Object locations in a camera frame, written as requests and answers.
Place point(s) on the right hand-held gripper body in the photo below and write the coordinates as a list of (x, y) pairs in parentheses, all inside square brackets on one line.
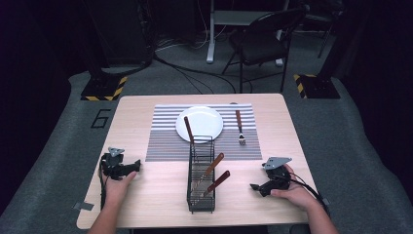
[(276, 177)]

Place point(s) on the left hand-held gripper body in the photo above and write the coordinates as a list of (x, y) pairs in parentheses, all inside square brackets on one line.
[(113, 164)]

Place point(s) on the person's left hand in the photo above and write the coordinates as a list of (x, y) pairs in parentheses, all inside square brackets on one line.
[(117, 187)]

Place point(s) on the person's right hand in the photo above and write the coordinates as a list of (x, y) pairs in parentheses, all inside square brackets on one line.
[(298, 195)]

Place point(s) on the striped grey placemat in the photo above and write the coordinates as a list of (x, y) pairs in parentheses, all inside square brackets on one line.
[(162, 148)]

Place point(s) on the grey tape piece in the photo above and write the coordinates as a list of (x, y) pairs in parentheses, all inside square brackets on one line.
[(83, 205)]

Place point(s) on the black stand base striped edge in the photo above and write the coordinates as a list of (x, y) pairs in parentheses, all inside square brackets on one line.
[(318, 86), (102, 89)]

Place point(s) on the white round plate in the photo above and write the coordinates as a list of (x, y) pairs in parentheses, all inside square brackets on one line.
[(204, 122)]

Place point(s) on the black folding chair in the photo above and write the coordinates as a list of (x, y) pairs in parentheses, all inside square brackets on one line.
[(259, 45)]

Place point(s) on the white desk frame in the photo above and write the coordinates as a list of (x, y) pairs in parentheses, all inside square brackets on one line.
[(211, 39)]

